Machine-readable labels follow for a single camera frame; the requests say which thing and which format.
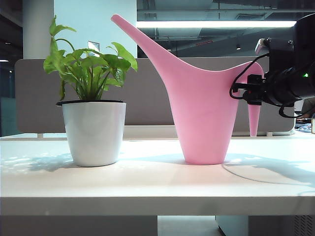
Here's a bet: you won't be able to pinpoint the background computer monitor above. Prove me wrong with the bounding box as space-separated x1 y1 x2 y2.
294 99 305 114

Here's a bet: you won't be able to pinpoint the seated person in background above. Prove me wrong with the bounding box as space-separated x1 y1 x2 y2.
296 98 315 121

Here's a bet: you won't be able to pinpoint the blue patterned cloth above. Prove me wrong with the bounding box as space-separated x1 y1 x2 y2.
294 123 312 132

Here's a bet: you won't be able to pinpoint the white plastic plant pot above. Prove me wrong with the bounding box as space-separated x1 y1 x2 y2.
61 102 127 168

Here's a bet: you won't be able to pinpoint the grey desk partition screen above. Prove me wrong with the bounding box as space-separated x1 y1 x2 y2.
14 58 295 133

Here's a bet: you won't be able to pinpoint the small sign on pillar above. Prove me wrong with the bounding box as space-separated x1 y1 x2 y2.
88 40 100 58

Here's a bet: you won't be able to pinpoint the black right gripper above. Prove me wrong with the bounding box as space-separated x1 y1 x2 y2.
242 66 297 107

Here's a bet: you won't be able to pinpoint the long ceiling light strip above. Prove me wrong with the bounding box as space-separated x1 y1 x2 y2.
136 20 297 29

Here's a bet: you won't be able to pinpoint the black camera cable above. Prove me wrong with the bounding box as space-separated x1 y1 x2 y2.
229 53 271 100

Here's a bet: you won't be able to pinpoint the green leafy plant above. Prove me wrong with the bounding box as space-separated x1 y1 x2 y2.
43 15 138 101

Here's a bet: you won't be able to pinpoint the black inner pot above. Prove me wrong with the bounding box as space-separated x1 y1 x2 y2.
56 99 125 106

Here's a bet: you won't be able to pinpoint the grey cabinet under table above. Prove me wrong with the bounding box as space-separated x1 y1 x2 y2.
215 215 315 236

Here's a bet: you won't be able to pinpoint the black looped gripper cable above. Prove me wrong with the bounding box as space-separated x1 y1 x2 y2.
278 99 306 118

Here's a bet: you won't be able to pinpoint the pink plastic watering can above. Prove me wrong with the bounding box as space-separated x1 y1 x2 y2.
110 14 265 165

